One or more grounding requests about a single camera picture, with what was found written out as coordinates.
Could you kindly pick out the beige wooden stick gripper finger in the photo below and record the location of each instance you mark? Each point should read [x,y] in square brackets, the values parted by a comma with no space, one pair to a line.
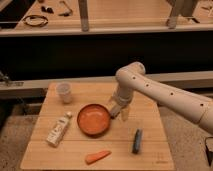
[125,113]

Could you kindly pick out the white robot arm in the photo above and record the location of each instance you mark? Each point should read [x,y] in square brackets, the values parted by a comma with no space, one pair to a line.
[193,107]

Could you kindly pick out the orange round bowl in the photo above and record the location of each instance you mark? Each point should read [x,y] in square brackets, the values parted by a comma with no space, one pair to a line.
[93,119]

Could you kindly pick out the orange carrot piece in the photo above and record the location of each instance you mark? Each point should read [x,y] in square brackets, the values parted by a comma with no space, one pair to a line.
[91,158]

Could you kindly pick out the white bottle with label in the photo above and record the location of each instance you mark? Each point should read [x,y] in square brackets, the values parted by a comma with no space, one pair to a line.
[57,132]

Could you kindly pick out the black object at edge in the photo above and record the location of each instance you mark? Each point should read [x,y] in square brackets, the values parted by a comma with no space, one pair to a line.
[209,153]

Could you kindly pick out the metal clamp at left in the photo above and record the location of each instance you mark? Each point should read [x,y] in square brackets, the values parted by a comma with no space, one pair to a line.
[6,81]

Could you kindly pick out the small black back object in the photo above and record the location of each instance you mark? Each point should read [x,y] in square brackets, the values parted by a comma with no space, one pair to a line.
[47,9]

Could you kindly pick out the metal frame post right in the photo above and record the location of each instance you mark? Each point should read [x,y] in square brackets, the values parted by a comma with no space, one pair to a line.
[177,6]

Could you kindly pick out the metal frame post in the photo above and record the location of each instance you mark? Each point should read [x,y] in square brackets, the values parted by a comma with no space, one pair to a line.
[177,6]
[83,10]

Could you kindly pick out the metal frame post left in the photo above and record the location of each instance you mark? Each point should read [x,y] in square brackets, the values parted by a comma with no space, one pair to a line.
[83,10]

